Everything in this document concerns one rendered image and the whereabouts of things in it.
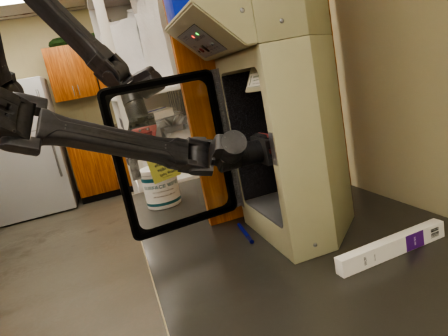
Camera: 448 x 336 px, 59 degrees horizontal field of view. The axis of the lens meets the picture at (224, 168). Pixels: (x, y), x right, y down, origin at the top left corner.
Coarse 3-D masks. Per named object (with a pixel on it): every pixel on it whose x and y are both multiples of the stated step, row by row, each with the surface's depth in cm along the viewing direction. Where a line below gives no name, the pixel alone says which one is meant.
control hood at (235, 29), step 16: (192, 0) 72; (208, 0) 73; (224, 0) 74; (240, 0) 74; (176, 16) 86; (192, 16) 79; (208, 16) 74; (224, 16) 74; (240, 16) 75; (176, 32) 96; (208, 32) 82; (224, 32) 76; (240, 32) 75; (256, 32) 77; (240, 48) 80
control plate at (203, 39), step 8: (184, 32) 92; (192, 32) 88; (200, 32) 85; (184, 40) 99; (192, 40) 94; (200, 40) 90; (208, 40) 87; (192, 48) 101; (208, 48) 93; (216, 48) 89; (224, 48) 86; (208, 56) 99
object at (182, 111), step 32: (128, 96) 99; (160, 96) 102; (192, 96) 105; (128, 128) 100; (160, 128) 103; (192, 128) 106; (160, 192) 105; (192, 192) 109; (224, 192) 112; (160, 224) 106
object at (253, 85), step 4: (252, 68) 92; (252, 72) 92; (256, 72) 90; (252, 76) 91; (256, 76) 90; (248, 80) 94; (252, 80) 91; (256, 80) 90; (248, 84) 93; (252, 84) 91; (256, 84) 89; (248, 88) 92; (252, 88) 90; (256, 88) 89; (260, 88) 88; (248, 92) 92; (252, 92) 91
